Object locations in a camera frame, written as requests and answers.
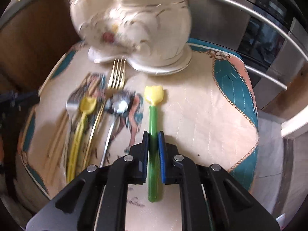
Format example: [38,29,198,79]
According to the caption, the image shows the gold metal fork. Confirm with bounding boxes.
[81,58,127,171]

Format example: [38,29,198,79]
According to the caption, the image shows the yellow plastic spoon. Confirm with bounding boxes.
[66,96,97,183]

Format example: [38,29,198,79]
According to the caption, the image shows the yellow green plastic fork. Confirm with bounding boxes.
[144,85,164,202]

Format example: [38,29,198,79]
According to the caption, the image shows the wooden cabinet doors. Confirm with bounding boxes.
[1,0,80,92]

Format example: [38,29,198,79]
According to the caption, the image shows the wooden chopstick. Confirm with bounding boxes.
[44,110,68,168]

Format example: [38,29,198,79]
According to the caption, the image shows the silver metal fork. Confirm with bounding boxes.
[66,91,84,123]

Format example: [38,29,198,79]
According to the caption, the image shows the printed quilted cushion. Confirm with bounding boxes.
[14,39,259,230]

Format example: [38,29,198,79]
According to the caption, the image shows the white ceramic utensil holder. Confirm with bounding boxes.
[68,0,192,76]

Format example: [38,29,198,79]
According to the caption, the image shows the silver metal spoon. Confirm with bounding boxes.
[99,91,131,167]

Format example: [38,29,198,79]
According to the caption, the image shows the stainless built-in oven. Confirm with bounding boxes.
[188,0,307,109]

